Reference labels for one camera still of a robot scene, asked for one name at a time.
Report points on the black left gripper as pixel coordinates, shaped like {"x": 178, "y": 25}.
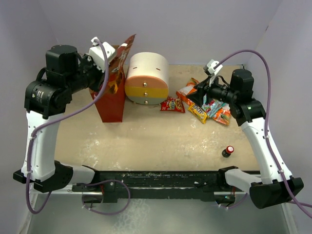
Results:
{"x": 100, "y": 75}

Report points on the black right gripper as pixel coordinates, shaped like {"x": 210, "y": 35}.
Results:
{"x": 197, "y": 96}

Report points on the small red nut snack pack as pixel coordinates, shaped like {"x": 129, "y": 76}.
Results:
{"x": 173, "y": 104}

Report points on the red Doritos chip bag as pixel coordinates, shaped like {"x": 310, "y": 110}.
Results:
{"x": 116, "y": 71}

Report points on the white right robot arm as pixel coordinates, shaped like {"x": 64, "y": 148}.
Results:
{"x": 276, "y": 181}

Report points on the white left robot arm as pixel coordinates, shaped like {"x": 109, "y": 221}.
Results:
{"x": 46, "y": 98}

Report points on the orange white snack bag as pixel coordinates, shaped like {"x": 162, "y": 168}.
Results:
{"x": 222, "y": 116}

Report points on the red brown paper bag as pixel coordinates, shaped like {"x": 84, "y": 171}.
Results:
{"x": 110, "y": 106}

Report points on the teal candy pouch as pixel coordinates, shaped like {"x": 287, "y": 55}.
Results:
{"x": 212, "y": 107}

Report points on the yellow M&M's candy pack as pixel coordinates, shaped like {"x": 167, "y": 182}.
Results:
{"x": 198, "y": 112}

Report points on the white round drawer cabinet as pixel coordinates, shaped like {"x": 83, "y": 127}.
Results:
{"x": 147, "y": 80}

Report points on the red emergency stop button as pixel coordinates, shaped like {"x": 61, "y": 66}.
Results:
{"x": 227, "y": 151}

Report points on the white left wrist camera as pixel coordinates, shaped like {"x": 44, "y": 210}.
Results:
{"x": 97, "y": 54}

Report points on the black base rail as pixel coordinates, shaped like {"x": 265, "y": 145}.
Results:
{"x": 114, "y": 185}

